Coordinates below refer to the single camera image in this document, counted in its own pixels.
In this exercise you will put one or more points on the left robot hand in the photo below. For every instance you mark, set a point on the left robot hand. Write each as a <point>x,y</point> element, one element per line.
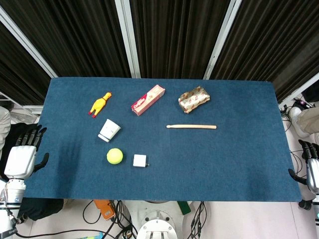
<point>19,159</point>

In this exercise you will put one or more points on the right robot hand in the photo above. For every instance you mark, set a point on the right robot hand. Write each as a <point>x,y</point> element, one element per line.
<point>311,164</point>

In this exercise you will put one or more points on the wooden drumstick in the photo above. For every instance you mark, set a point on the wooden drumstick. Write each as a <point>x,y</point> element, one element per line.
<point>191,127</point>

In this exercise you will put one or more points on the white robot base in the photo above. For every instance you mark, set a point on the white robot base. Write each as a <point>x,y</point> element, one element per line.
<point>157,224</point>

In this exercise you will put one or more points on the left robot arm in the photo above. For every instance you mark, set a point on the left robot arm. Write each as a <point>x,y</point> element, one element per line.
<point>10,204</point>

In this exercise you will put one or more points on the person's shoe and leg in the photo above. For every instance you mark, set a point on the person's shoe and leg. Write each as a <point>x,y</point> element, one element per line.
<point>305,119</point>

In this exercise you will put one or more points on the black bag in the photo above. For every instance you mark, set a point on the black bag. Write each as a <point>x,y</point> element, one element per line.
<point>37,207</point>

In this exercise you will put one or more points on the white paper cup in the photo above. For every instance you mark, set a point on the white paper cup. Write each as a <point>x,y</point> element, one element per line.
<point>109,130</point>

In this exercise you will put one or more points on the yellow-green tennis ball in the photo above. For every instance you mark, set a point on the yellow-green tennis ball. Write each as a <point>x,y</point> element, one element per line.
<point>114,156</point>

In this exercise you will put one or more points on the yellow rubber chicken toy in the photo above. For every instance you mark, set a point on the yellow rubber chicken toy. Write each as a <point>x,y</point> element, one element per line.
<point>99,104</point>

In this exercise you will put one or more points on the orange device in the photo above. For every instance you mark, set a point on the orange device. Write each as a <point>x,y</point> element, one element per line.
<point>106,210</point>

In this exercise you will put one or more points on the white charger adapter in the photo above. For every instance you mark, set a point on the white charger adapter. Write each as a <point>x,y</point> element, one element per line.
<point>139,160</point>

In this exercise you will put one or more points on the green object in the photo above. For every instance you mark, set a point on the green object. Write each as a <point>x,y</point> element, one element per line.
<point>184,207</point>

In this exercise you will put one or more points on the pink toothpaste box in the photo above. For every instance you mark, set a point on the pink toothpaste box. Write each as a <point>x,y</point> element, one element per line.
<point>148,100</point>

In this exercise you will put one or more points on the blue table cloth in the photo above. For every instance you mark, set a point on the blue table cloth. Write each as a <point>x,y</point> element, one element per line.
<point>162,161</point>

